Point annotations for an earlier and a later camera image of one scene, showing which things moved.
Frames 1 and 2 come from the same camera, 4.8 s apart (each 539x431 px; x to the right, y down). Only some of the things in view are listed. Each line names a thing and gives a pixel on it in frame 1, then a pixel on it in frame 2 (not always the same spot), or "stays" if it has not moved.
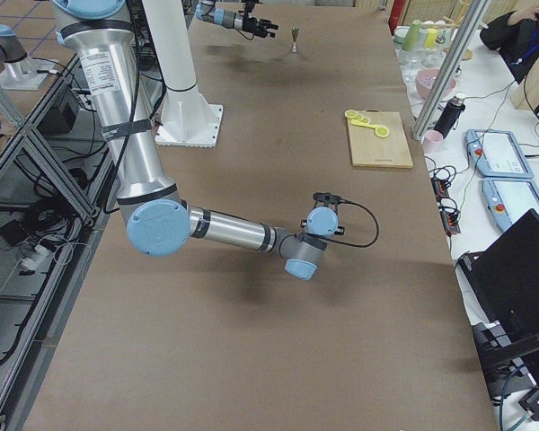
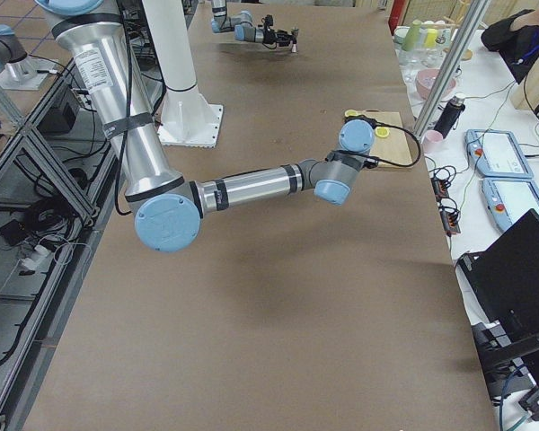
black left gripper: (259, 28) → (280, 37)
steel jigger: (294, 31) stays
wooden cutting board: (369, 150) stays
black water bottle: (450, 117) stays
